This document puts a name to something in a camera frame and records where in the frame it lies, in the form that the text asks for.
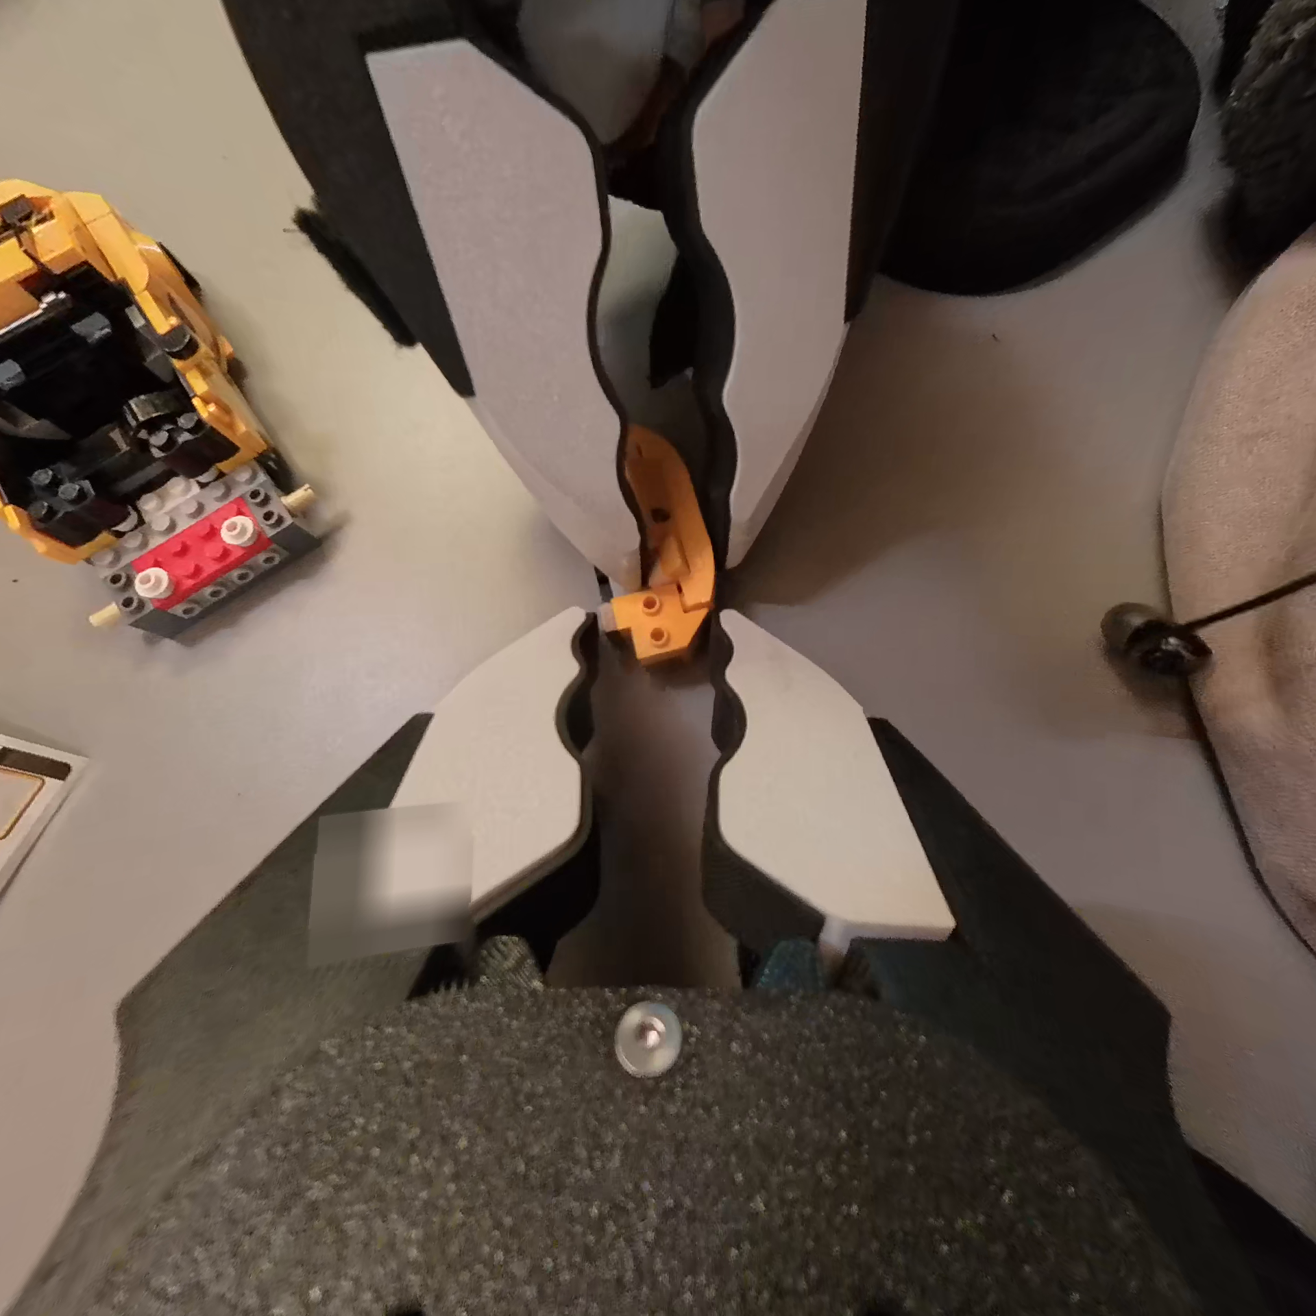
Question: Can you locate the beige garment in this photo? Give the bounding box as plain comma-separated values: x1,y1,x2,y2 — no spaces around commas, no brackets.
1161,236,1316,950

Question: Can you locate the sticker sheet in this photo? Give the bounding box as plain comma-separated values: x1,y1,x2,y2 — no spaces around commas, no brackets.
0,730,83,889

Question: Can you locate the yellow lego car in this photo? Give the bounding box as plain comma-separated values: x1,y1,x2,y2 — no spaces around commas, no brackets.
0,181,330,634

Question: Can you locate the orange arch lego piece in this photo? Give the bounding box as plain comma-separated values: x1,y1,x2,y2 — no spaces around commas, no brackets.
608,426,720,672

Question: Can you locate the black wired earbud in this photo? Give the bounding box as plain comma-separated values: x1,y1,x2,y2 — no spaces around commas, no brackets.
1101,570,1316,684

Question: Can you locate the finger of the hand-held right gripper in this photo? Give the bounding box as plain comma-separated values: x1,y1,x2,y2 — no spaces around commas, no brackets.
366,36,633,576
655,0,869,567

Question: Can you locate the dark fleece jacket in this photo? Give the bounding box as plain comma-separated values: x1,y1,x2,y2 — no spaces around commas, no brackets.
1214,0,1316,231

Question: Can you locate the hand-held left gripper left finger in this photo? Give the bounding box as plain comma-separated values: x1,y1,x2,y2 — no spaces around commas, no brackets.
387,604,603,916

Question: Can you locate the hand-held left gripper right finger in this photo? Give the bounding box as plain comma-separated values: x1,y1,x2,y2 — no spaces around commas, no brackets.
703,609,960,950

